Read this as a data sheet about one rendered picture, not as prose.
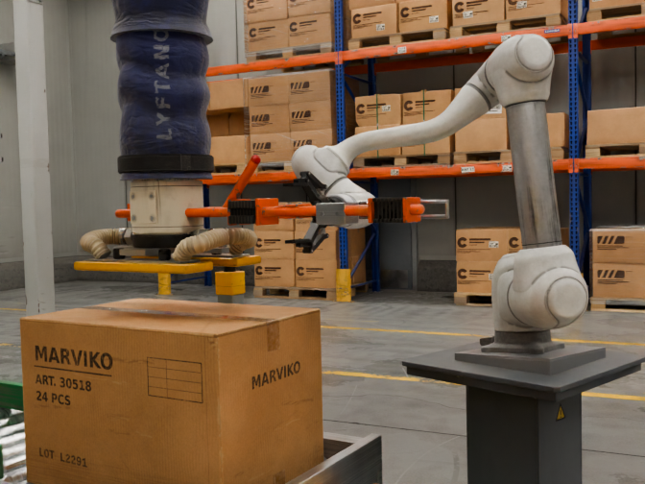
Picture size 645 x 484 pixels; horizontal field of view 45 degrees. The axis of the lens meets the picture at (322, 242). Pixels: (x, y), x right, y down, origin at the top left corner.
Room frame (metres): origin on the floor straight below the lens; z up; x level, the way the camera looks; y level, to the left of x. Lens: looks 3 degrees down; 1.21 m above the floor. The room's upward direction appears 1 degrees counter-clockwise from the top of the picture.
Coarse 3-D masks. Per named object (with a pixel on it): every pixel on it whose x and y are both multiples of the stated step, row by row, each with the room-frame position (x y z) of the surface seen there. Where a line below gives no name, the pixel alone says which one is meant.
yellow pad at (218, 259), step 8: (136, 256) 1.99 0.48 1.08; (144, 256) 1.97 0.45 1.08; (152, 256) 1.96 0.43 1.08; (192, 256) 1.91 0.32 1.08; (200, 256) 1.90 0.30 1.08; (208, 256) 1.89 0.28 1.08; (216, 256) 1.87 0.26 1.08; (224, 256) 1.86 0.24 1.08; (232, 256) 1.85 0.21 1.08; (240, 256) 1.88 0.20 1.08; (248, 256) 1.87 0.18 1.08; (256, 256) 1.90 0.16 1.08; (216, 264) 1.86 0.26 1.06; (224, 264) 1.84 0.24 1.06; (232, 264) 1.83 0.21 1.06; (240, 264) 1.83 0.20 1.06; (248, 264) 1.86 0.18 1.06
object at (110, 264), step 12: (168, 252) 1.74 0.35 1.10; (84, 264) 1.81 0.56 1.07; (96, 264) 1.79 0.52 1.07; (108, 264) 1.77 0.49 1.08; (120, 264) 1.76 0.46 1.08; (132, 264) 1.74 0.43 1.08; (144, 264) 1.72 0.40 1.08; (156, 264) 1.70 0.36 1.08; (168, 264) 1.69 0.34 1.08; (180, 264) 1.68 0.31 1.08; (192, 264) 1.69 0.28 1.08; (204, 264) 1.72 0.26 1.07
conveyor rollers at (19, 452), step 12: (0, 408) 2.59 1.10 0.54; (0, 420) 2.40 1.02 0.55; (12, 420) 2.43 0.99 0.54; (0, 432) 2.29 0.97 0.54; (12, 432) 2.32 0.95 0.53; (24, 432) 2.26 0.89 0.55; (12, 444) 2.21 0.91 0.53; (24, 444) 2.15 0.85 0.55; (12, 456) 2.10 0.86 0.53; (24, 456) 2.05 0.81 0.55; (12, 468) 2.00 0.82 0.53; (24, 468) 1.95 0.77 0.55; (12, 480) 1.90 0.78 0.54; (24, 480) 1.92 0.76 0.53
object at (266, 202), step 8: (232, 200) 1.74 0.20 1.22; (240, 200) 1.76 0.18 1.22; (248, 200) 1.79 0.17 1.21; (256, 200) 1.69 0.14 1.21; (264, 200) 1.71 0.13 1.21; (272, 200) 1.74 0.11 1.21; (232, 208) 1.72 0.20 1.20; (240, 208) 1.71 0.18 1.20; (248, 208) 1.70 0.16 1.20; (256, 208) 1.69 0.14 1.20; (232, 216) 1.71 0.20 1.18; (240, 216) 1.70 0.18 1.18; (248, 216) 1.69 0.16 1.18; (256, 216) 1.69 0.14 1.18; (232, 224) 1.74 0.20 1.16; (240, 224) 1.76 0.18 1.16; (248, 224) 1.79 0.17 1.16; (256, 224) 1.69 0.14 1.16; (264, 224) 1.71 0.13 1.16; (272, 224) 1.74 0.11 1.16
